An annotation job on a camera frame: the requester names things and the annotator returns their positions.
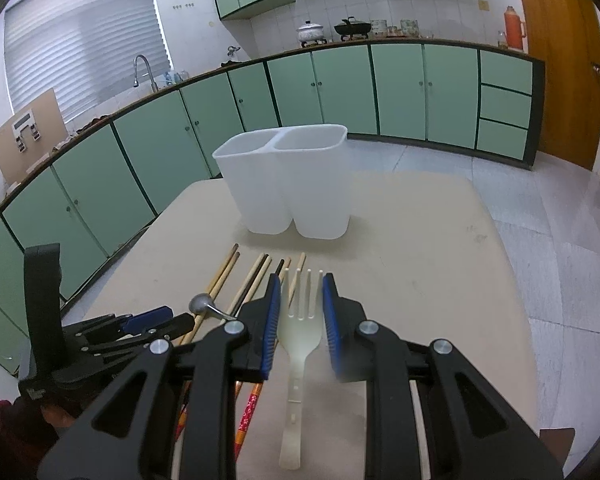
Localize left hand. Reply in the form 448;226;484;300
41;404;76;430

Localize white plastic fork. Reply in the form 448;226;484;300
277;269;324;470

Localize plain wooden chopstick inner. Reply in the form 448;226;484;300
190;251;240;342

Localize wooden door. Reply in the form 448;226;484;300
521;0;600;170

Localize white twin-compartment utensil holder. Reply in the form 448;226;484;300
212;124;351;240

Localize glass jars on counter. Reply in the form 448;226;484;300
370;18;434;39

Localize green kitchen base cabinets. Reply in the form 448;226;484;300
0;39;545;373

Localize plain wooden chopstick outer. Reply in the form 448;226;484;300
175;243;239;346

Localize dark metal spoon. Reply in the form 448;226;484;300
188;292;236;322

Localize wooden chopstick red handle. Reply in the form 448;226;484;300
175;244;271;440

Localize chrome sink faucet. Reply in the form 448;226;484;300
133;54;159;93

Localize black wok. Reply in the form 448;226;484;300
332;16;372;41

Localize orange thermos flask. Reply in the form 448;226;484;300
504;6;527;51

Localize plain wooden chopstick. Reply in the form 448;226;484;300
190;251;240;342
175;243;239;346

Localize cardboard box with labels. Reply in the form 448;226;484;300
0;89;68;185

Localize white window blind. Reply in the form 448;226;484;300
4;0;171;120

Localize wooden chopstick rightmost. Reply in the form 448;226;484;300
287;252;306;307

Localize white cooking pot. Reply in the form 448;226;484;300
297;21;327;48

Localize black chopstick left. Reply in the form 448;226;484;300
228;252;268;316

